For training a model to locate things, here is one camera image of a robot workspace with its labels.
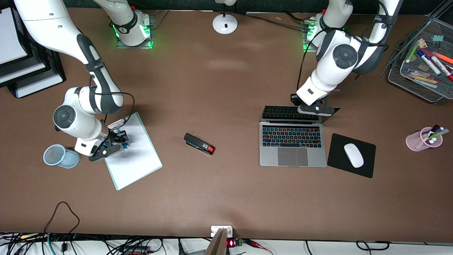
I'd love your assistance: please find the silver laptop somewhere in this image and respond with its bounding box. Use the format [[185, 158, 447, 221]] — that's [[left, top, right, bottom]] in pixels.
[[259, 105, 341, 168]]

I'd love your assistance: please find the green marker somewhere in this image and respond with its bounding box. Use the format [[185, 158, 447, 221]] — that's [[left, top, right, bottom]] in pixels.
[[406, 40, 420, 63]]

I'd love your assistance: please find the white marker blue cap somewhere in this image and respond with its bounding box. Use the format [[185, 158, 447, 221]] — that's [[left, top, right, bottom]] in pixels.
[[417, 50, 443, 76]]

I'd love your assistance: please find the white marker red cap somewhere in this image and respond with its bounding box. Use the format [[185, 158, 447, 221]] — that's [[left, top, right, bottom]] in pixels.
[[430, 55, 453, 82]]

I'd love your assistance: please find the light blue mesh pen cup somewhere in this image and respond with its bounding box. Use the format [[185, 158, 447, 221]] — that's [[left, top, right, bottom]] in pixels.
[[43, 144, 80, 169]]

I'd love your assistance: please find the white paper sheet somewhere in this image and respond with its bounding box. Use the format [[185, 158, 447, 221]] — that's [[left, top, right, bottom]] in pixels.
[[106, 114, 160, 188]]

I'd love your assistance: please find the teal clipboard with metal clip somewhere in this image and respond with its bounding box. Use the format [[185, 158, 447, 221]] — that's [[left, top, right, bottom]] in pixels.
[[105, 112, 163, 191]]

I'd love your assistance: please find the black mouse pad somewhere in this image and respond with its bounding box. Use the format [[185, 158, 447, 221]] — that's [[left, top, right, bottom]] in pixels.
[[327, 133, 376, 179]]

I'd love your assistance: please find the white computer mouse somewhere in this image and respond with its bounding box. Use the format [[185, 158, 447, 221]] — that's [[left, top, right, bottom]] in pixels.
[[344, 143, 365, 168]]

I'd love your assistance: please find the black stapler with red end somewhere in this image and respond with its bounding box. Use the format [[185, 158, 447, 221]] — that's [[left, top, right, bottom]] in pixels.
[[184, 133, 216, 155]]

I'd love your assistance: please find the metal mesh desk organizer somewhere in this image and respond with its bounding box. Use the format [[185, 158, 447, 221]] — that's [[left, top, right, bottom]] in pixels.
[[381, 0, 453, 104]]

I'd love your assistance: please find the black stacked letter tray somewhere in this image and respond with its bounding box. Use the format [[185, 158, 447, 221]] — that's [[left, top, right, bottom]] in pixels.
[[0, 6, 67, 99]]

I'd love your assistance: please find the pink mesh pen cup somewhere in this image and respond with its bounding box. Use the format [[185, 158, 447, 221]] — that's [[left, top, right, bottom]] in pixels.
[[406, 127, 443, 152]]

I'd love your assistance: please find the yellow highlighter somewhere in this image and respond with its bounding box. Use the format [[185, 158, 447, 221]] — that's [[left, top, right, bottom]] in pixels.
[[407, 72, 439, 85]]

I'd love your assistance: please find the white lamp base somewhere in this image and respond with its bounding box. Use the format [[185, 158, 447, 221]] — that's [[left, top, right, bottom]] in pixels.
[[212, 0, 238, 35]]

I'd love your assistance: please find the green highlighter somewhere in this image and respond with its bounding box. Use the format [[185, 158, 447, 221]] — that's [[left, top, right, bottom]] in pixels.
[[428, 129, 450, 141]]

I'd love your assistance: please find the orange highlighter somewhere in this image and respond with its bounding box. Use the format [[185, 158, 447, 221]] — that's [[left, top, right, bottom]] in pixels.
[[432, 51, 453, 65]]

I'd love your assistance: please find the small white box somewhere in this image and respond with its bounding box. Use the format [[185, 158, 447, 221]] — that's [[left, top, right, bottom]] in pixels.
[[211, 226, 233, 237]]

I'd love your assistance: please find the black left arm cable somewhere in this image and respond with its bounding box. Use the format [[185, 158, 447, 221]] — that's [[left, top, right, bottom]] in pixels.
[[300, 0, 390, 95]]

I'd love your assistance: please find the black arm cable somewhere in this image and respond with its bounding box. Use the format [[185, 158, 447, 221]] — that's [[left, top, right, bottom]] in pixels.
[[88, 73, 136, 119], [300, 0, 390, 95]]

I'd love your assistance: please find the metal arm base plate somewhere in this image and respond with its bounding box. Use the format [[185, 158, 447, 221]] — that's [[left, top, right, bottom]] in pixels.
[[302, 19, 319, 53], [115, 14, 154, 49]]

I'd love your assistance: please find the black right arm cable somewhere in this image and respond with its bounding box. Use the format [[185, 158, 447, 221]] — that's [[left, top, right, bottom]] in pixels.
[[88, 73, 136, 119]]

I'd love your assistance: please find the black looped cable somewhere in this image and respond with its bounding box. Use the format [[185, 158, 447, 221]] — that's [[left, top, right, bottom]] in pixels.
[[44, 201, 80, 245]]

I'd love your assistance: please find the black table cable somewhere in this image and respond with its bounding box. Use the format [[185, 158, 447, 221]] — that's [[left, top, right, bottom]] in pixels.
[[246, 12, 312, 30]]

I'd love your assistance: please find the tangled black cable bundle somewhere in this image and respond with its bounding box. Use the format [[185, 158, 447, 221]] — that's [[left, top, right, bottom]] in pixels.
[[0, 232, 213, 255]]

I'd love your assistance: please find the wooden post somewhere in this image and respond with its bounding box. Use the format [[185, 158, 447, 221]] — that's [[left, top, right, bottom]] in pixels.
[[204, 228, 228, 255]]

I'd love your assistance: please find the red clip lead cable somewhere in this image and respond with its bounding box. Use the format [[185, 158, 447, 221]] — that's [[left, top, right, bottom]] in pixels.
[[243, 239, 274, 255]]

